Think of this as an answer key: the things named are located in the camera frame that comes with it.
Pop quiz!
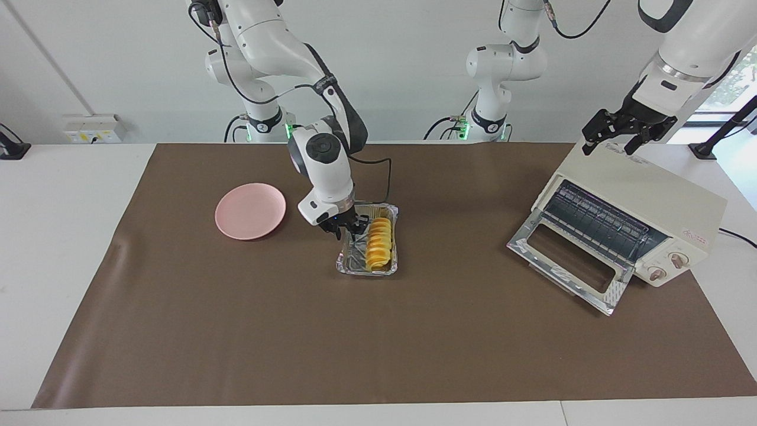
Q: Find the black desk clamp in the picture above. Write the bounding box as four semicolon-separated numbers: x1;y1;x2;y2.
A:
0;123;31;160

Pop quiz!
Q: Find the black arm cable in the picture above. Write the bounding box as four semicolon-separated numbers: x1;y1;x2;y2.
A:
346;155;393;206
544;0;613;40

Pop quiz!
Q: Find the wire oven rack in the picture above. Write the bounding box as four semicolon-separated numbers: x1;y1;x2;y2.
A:
550;180;657;261

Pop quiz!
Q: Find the black angled stand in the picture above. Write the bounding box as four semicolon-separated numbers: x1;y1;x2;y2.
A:
688;95;757;160

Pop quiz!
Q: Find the cream toaster oven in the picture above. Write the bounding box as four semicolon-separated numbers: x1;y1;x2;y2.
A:
531;142;728;288

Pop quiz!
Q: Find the window with greenery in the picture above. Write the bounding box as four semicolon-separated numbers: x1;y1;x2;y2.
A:
698;46;757;113

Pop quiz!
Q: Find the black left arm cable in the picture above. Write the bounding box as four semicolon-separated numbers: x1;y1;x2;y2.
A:
544;0;613;40

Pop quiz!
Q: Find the black right base cable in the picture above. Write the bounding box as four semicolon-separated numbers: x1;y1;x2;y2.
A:
224;114;249;143

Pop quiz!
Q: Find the black oven power cable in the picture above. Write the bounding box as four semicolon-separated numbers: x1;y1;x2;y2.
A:
717;228;757;249

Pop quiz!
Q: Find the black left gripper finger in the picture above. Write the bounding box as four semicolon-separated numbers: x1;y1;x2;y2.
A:
581;108;623;156
622;114;680;156

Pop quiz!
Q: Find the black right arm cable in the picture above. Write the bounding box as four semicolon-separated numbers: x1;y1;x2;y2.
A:
346;155;393;206

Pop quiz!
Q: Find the pink round plate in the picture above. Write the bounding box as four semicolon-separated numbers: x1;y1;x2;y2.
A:
215;183;287;241

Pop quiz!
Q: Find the black left base cable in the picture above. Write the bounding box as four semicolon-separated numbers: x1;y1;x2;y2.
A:
423;92;480;141

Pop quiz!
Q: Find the aluminium foil tray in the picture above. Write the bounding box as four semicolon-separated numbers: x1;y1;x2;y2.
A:
336;203;399;277

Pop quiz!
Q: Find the black base cable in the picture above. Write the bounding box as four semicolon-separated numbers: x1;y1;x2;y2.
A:
423;92;480;141
224;114;249;143

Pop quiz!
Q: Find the sliced golden bread loaf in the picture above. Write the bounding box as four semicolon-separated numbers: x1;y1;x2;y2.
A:
365;217;393;273

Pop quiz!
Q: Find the white wall socket box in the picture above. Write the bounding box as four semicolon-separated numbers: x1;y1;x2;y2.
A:
62;114;128;144

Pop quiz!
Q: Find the brown table mat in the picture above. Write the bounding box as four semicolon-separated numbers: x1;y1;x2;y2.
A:
31;142;757;409

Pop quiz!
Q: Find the glass oven door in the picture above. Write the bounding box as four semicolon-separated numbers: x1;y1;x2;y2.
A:
506;208;635;317

